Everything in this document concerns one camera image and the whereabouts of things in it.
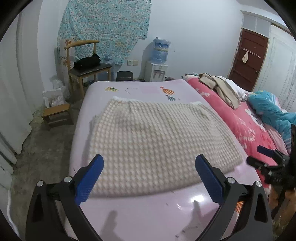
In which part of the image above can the white plastic bag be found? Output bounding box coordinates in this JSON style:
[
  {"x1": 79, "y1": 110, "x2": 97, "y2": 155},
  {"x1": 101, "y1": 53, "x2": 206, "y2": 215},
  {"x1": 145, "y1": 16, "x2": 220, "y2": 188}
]
[{"x1": 42, "y1": 79, "x2": 70, "y2": 108}]

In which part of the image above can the person's right hand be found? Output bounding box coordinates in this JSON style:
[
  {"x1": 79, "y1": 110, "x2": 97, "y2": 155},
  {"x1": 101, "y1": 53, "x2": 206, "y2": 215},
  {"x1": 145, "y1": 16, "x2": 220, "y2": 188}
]
[{"x1": 268, "y1": 186, "x2": 278, "y2": 210}]

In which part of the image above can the white wall socket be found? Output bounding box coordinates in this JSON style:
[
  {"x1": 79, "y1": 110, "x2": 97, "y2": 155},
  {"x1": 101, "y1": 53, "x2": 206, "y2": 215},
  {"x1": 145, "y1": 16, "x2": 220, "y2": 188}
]
[{"x1": 127, "y1": 60, "x2": 138, "y2": 66}]

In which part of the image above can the pink floral blanket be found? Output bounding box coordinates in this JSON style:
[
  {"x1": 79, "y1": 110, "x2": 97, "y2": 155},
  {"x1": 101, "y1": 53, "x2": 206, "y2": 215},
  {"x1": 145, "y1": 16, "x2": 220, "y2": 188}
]
[{"x1": 184, "y1": 75, "x2": 290, "y2": 186}]

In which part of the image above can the white curtain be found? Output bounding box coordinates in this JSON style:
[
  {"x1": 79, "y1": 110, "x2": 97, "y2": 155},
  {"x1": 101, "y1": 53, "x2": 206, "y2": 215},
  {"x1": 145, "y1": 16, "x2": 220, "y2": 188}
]
[{"x1": 1, "y1": 4, "x2": 44, "y2": 189}]

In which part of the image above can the white water dispenser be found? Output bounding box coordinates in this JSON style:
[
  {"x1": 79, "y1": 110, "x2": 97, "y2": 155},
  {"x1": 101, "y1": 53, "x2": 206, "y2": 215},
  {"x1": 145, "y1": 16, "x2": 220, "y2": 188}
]
[{"x1": 144, "y1": 61, "x2": 168, "y2": 82}]

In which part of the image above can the beige white houndstooth sweater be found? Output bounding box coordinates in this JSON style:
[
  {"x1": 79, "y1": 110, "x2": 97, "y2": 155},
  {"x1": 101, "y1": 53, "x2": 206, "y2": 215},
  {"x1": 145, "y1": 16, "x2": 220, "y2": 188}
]
[{"x1": 88, "y1": 97, "x2": 243, "y2": 197}]

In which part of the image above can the small wooden stool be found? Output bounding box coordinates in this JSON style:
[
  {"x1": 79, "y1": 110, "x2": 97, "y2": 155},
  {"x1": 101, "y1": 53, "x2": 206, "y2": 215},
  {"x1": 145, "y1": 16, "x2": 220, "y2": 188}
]
[{"x1": 42, "y1": 103, "x2": 74, "y2": 130}]

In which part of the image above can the blue water bottle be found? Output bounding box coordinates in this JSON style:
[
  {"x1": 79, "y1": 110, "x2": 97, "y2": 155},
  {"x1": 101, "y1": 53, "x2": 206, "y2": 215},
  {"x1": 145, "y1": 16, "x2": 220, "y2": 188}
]
[{"x1": 150, "y1": 37, "x2": 171, "y2": 64}]

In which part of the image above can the teal blue quilt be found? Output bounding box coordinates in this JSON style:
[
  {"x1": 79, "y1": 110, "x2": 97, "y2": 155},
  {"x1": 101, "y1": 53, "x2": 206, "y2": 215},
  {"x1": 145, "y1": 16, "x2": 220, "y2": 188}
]
[{"x1": 247, "y1": 90, "x2": 295, "y2": 140}]

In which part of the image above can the beige clothes pile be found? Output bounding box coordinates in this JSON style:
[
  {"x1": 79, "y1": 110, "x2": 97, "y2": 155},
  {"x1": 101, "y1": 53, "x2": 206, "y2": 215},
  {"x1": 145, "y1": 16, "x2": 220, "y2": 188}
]
[{"x1": 199, "y1": 73, "x2": 246, "y2": 109}]

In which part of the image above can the teal floral hanging cloth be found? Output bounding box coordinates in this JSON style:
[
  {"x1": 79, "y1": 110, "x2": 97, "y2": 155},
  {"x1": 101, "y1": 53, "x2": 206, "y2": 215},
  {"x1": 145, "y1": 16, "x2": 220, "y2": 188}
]
[{"x1": 57, "y1": 1, "x2": 152, "y2": 65}]

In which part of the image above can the dark red wooden door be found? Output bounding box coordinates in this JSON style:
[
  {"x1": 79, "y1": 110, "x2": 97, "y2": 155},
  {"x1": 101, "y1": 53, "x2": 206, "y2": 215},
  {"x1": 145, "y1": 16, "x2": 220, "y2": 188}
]
[{"x1": 228, "y1": 29, "x2": 268, "y2": 91}]

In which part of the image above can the black bag on chair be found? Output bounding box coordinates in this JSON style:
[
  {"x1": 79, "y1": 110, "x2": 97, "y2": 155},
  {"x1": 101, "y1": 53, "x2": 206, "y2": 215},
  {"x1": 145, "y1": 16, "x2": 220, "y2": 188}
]
[{"x1": 73, "y1": 53, "x2": 101, "y2": 72}]

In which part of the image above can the black waste bin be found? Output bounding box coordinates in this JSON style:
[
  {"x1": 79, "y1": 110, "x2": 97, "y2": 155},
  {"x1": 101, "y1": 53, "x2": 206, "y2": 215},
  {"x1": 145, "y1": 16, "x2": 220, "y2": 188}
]
[{"x1": 116, "y1": 71, "x2": 133, "y2": 81}]

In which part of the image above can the wooden chair dark seat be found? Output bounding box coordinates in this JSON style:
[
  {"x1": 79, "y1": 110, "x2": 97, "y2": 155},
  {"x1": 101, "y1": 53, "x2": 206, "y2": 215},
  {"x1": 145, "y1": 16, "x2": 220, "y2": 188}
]
[{"x1": 64, "y1": 40, "x2": 112, "y2": 99}]

